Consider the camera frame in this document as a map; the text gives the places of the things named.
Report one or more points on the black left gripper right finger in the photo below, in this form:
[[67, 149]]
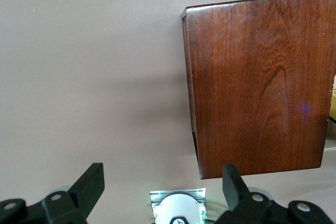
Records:
[[252, 208]]

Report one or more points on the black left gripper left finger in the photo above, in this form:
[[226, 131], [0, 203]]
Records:
[[52, 208]]

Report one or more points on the yellow cube block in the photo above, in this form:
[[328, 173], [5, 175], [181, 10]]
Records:
[[333, 103]]

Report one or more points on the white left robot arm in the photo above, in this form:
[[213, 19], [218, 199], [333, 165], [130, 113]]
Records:
[[178, 208]]

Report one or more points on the dark wooden cabinet box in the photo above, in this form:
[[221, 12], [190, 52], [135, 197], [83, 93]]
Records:
[[262, 82]]

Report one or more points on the brown paper table cover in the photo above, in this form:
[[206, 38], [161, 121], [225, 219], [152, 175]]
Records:
[[78, 77]]

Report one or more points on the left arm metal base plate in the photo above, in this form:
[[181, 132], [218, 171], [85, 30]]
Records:
[[194, 192]]

